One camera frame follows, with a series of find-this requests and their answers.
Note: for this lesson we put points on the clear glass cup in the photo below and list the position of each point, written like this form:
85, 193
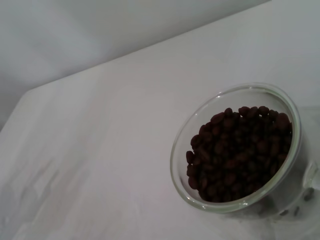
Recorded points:
185, 122

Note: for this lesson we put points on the heap of coffee beans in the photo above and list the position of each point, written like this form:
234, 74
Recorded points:
237, 155

